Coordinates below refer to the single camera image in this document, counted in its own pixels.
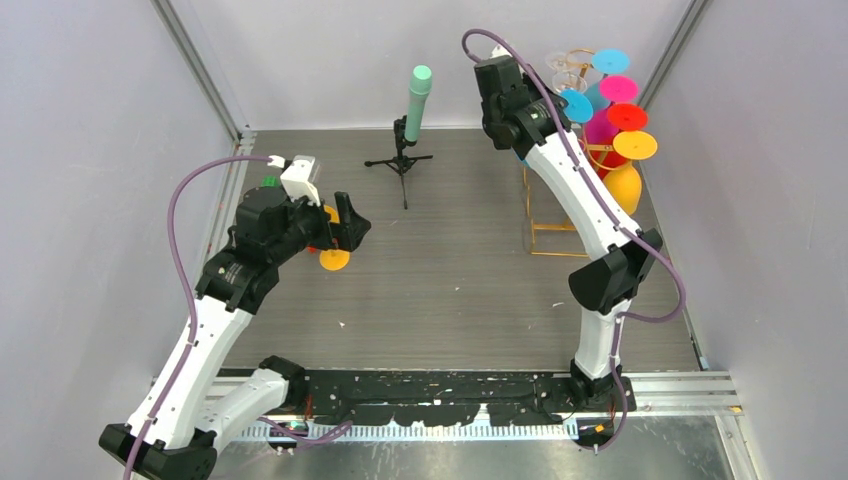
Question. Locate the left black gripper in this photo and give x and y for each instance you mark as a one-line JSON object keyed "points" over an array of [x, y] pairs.
{"points": [[344, 235]]}

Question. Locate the orange wine glass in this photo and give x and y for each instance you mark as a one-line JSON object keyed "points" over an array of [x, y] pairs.
{"points": [[624, 183], [333, 259]]}

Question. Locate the blue wine glass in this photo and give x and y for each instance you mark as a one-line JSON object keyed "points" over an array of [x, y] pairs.
{"points": [[578, 106]]}

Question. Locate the clear wine glass front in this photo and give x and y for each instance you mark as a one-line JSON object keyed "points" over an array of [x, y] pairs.
{"points": [[568, 80]]}

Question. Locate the clear wine glass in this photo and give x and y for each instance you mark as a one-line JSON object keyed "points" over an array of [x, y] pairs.
{"points": [[560, 62], [568, 80]]}

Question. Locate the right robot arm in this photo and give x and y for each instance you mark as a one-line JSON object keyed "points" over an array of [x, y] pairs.
{"points": [[620, 253]]}

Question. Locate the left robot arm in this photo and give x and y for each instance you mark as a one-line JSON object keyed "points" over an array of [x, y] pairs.
{"points": [[174, 434]]}

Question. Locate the clear wine glass back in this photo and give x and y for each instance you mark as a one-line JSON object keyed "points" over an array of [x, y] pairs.
{"points": [[560, 62]]}

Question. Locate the red wine glass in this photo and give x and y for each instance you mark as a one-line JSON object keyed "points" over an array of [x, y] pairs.
{"points": [[625, 117]]}

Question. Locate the magenta wine glass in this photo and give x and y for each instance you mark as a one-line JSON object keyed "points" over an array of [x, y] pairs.
{"points": [[602, 95]]}

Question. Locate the cyan wine glass back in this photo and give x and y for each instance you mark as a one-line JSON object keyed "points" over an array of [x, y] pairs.
{"points": [[607, 62]]}

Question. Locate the green toy block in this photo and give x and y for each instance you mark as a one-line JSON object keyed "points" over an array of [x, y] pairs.
{"points": [[271, 181]]}

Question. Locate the mint green microphone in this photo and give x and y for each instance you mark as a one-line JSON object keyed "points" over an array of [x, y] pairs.
{"points": [[420, 86]]}

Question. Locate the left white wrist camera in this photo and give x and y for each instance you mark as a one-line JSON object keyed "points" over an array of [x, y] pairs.
{"points": [[298, 179]]}

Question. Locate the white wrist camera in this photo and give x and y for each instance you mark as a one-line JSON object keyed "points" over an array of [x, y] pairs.
{"points": [[298, 179], [499, 52]]}

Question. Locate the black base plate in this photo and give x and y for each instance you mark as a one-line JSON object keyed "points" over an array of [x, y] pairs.
{"points": [[441, 398]]}

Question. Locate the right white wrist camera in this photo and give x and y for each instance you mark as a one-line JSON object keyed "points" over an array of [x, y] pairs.
{"points": [[499, 52]]}

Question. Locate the aluminium frame rail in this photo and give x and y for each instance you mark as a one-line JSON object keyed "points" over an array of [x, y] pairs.
{"points": [[649, 395]]}

